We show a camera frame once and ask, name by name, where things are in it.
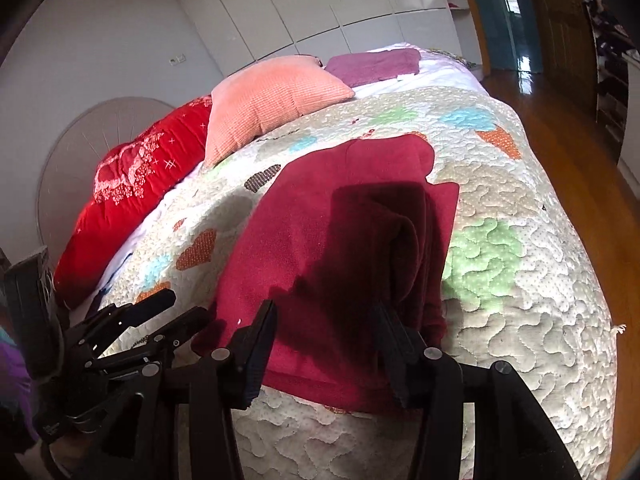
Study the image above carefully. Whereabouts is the dark red fleece garment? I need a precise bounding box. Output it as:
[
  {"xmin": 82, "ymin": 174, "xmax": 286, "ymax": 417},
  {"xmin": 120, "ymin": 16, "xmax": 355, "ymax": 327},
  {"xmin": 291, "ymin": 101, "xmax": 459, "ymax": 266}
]
[{"xmin": 191, "ymin": 133, "xmax": 459, "ymax": 415}]

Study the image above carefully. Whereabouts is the heart patterned quilt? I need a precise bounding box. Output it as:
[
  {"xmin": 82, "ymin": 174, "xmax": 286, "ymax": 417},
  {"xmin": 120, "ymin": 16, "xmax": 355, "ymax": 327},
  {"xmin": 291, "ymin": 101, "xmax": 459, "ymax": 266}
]
[{"xmin": 98, "ymin": 87, "xmax": 617, "ymax": 479}]

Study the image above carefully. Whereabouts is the round white headboard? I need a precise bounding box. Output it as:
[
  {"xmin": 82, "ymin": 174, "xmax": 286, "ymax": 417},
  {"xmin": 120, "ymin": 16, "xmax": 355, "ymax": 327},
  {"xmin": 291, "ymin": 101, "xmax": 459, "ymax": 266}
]
[{"xmin": 36, "ymin": 96, "xmax": 174, "ymax": 262}]

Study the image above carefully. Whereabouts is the red floral duvet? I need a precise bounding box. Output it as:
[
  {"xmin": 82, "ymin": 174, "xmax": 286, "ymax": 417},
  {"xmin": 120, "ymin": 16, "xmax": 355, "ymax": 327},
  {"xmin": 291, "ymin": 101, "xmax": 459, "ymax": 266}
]
[{"xmin": 54, "ymin": 96, "xmax": 212, "ymax": 310}]

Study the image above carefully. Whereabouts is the pink checked pillow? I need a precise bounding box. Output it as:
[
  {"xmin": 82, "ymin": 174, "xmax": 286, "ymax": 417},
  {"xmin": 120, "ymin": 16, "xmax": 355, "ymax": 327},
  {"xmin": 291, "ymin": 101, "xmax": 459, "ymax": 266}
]
[{"xmin": 203, "ymin": 55, "xmax": 355, "ymax": 169}]

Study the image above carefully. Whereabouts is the purple towel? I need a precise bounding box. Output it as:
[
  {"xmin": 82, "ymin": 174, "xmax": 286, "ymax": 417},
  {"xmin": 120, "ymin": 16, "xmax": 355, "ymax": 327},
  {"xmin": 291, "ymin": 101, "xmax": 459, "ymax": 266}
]
[{"xmin": 326, "ymin": 48, "xmax": 421, "ymax": 88}]

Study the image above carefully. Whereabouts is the white glossy wardrobe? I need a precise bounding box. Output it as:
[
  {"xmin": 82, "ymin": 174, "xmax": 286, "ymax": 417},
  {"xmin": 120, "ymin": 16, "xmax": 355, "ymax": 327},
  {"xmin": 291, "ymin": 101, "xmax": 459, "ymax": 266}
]
[{"xmin": 178, "ymin": 0, "xmax": 462, "ymax": 76}]

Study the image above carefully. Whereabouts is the lilac bed sheet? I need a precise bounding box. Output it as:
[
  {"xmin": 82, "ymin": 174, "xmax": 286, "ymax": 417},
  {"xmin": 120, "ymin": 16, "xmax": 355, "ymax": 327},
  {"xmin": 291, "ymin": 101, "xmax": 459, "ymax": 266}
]
[{"xmin": 354, "ymin": 42, "xmax": 488, "ymax": 99}]

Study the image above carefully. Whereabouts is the cluttered shoe rack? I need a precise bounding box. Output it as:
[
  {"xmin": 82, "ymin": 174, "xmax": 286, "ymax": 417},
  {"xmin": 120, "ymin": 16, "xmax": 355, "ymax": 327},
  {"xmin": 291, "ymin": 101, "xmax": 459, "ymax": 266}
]
[{"xmin": 584, "ymin": 0, "xmax": 639, "ymax": 169}]

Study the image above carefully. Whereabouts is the wooden door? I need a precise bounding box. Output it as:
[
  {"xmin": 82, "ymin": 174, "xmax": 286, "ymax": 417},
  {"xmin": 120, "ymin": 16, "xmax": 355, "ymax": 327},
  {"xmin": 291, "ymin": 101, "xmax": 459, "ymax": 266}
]
[{"xmin": 451, "ymin": 0, "xmax": 599, "ymax": 111}]

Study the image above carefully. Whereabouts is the black camera box left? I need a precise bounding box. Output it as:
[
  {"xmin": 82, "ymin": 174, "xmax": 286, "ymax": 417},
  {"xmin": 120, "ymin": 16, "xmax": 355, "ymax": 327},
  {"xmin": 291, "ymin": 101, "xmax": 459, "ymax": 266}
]
[{"xmin": 2, "ymin": 246, "xmax": 63, "ymax": 382}]

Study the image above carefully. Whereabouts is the wall socket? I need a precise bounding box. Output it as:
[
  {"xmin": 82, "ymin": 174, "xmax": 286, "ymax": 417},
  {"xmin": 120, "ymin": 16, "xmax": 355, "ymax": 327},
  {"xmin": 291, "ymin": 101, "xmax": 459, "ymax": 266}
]
[{"xmin": 169, "ymin": 54, "xmax": 186, "ymax": 66}]

